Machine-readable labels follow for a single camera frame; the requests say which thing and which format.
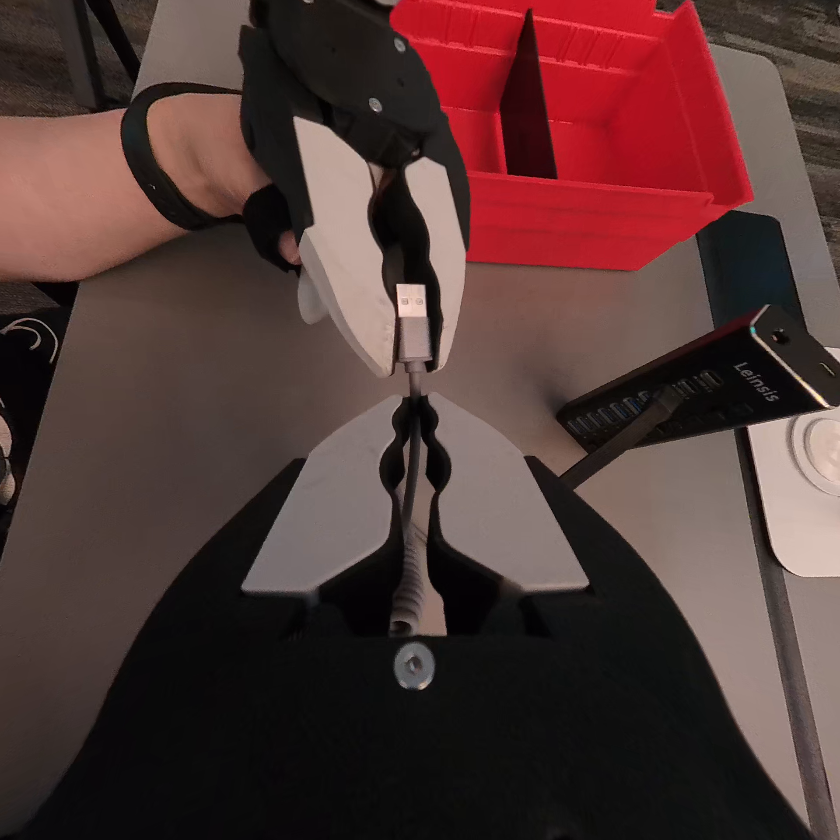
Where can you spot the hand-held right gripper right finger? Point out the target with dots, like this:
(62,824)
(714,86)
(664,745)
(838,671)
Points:
(505,518)

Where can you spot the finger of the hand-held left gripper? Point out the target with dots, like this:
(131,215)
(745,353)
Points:
(341,249)
(443,262)

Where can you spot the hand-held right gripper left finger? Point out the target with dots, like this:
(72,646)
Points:
(321,518)

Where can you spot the black usb hub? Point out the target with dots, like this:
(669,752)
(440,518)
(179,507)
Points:
(715,358)

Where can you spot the person's left forearm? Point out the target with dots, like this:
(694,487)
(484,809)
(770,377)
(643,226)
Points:
(65,197)

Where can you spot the person's left hand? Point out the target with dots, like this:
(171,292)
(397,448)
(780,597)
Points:
(203,144)

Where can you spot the black bin divider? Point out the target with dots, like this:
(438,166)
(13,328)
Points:
(528,111)

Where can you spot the black wristband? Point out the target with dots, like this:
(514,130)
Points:
(134,164)

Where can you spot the red plastic bin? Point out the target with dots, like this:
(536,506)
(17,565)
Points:
(623,118)

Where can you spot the white stand base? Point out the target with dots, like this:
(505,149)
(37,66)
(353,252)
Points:
(800,512)

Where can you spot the black patterned clothing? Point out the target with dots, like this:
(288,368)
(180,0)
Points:
(26,394)

